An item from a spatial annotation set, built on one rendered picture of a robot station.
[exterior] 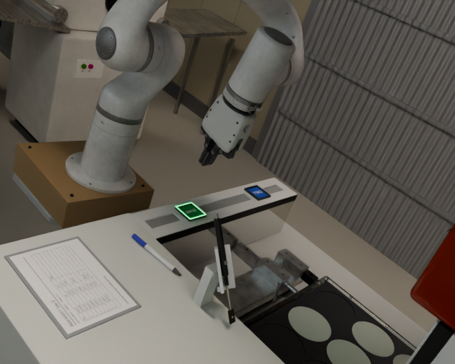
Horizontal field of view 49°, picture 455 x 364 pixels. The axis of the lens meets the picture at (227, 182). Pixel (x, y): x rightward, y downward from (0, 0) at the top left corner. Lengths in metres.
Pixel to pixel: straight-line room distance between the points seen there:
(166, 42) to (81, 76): 1.81
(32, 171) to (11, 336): 0.59
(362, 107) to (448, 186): 0.73
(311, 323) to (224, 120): 0.48
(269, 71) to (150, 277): 0.45
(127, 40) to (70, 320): 0.60
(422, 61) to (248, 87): 2.33
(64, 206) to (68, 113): 1.86
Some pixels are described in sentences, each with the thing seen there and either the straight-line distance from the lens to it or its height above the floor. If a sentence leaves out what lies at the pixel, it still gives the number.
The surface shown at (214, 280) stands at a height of 1.03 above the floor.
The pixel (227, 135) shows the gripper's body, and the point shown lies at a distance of 1.06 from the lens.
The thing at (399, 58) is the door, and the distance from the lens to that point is 3.31.
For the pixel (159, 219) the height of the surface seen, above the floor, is 0.96.
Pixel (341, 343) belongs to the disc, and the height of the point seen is 0.90.
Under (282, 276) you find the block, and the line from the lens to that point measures 1.22.
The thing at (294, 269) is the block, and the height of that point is 0.90.
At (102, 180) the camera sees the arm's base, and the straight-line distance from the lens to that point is 1.34.
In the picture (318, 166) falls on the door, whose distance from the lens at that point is 3.62.
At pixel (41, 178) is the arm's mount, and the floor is 0.89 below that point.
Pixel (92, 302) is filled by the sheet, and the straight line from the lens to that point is 0.91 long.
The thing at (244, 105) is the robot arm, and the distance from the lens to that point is 1.02.
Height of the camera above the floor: 1.60
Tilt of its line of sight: 27 degrees down
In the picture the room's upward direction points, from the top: 21 degrees clockwise
